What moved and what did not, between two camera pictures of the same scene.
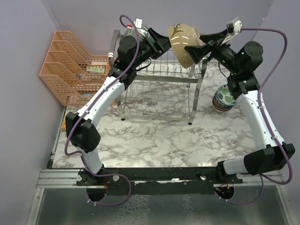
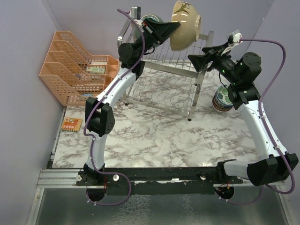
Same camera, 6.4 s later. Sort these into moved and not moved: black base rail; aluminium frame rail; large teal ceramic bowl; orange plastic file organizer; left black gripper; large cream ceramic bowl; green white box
Moved: large cream ceramic bowl; left black gripper; large teal ceramic bowl
Not moved: aluminium frame rail; green white box; orange plastic file organizer; black base rail
